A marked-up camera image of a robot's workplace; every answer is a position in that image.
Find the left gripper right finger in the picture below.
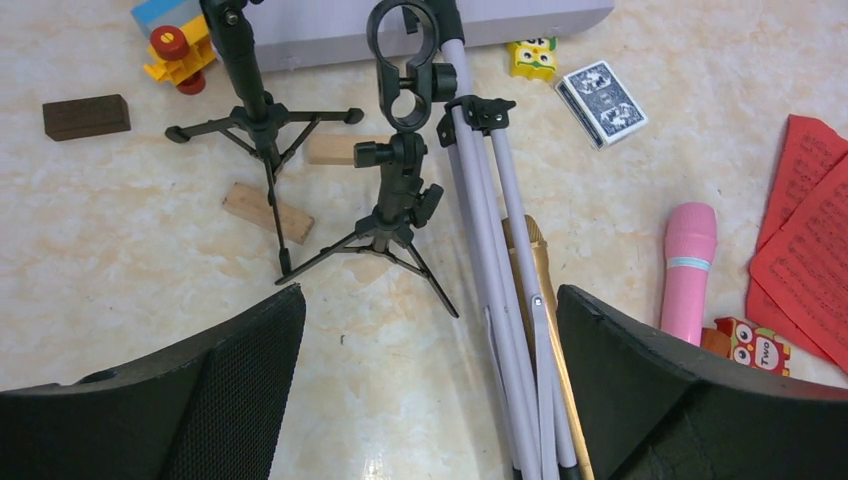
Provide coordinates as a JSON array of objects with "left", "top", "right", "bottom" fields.
[{"left": 557, "top": 285, "right": 847, "bottom": 479}]

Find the yellow owl toy block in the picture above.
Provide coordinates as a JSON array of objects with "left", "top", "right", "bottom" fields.
[{"left": 506, "top": 37, "right": 558, "bottom": 83}]

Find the blue playing card box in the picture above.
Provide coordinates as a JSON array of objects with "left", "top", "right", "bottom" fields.
[{"left": 554, "top": 60, "right": 649, "bottom": 151}]

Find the gold microphone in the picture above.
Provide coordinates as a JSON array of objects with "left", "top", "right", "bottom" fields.
[{"left": 525, "top": 215, "right": 595, "bottom": 479}]

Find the dark brown wooden block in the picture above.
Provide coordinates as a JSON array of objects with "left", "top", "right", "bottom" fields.
[{"left": 42, "top": 94, "right": 131, "bottom": 142}]

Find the black tall microphone tripod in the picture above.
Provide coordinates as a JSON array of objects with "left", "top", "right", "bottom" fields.
[{"left": 276, "top": 1, "right": 459, "bottom": 318}]

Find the pink microphone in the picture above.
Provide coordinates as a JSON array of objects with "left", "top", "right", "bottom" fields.
[{"left": 660, "top": 202, "right": 717, "bottom": 346}]

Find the red sheet music page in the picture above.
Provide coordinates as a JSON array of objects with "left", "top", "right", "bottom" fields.
[
  {"left": 745, "top": 114, "right": 847, "bottom": 361},
  {"left": 750, "top": 159, "right": 847, "bottom": 371}
]

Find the red owl toy block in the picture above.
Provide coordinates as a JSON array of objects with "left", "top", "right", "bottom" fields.
[{"left": 714, "top": 317, "right": 791, "bottom": 376}]

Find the brown wooden cylinder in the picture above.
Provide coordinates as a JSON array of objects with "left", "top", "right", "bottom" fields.
[{"left": 700, "top": 328, "right": 731, "bottom": 358}]

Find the beige wooden peg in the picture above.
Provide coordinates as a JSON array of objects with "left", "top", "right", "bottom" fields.
[
  {"left": 222, "top": 182, "right": 315, "bottom": 245},
  {"left": 305, "top": 133, "right": 390, "bottom": 166}
]

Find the lilac music stand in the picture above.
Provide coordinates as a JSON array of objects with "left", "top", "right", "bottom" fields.
[{"left": 245, "top": 0, "right": 616, "bottom": 480}]

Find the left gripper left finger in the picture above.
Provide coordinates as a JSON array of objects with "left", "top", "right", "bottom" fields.
[{"left": 1, "top": 285, "right": 306, "bottom": 479}]

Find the blue yellow toy vehicle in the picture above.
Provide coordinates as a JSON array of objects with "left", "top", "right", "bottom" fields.
[{"left": 130, "top": 0, "right": 216, "bottom": 95}]

